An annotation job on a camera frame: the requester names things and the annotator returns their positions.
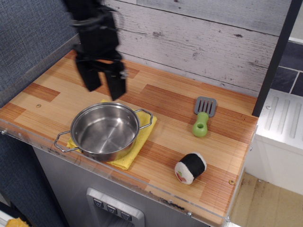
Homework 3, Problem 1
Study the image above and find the clear acrylic front guard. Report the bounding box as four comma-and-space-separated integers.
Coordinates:
0, 119, 232, 225

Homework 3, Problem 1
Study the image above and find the silver dispenser button panel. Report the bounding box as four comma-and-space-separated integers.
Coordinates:
86, 187, 145, 227

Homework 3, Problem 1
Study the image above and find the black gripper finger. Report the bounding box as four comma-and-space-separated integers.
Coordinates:
105, 69, 128, 101
76, 60, 102, 92

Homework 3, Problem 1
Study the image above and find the yellow object bottom corner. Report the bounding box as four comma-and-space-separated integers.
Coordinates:
5, 218, 29, 227

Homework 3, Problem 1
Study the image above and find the black right frame post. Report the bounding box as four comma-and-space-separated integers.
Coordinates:
252, 0, 303, 117

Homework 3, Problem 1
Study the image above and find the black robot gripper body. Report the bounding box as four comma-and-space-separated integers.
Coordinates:
70, 9, 125, 71

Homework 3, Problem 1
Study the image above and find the grey green toy spatula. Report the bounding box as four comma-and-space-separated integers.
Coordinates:
192, 96, 217, 138

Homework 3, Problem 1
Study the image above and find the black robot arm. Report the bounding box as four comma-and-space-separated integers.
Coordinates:
64, 0, 127, 100

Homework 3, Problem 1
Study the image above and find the silver steel pot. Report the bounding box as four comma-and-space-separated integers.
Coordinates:
53, 102, 153, 163

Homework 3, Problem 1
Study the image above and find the white ridged side cabinet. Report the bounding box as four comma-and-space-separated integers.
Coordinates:
244, 89, 303, 194

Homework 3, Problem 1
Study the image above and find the plush sushi roll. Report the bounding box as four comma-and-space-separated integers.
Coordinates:
174, 152, 207, 185

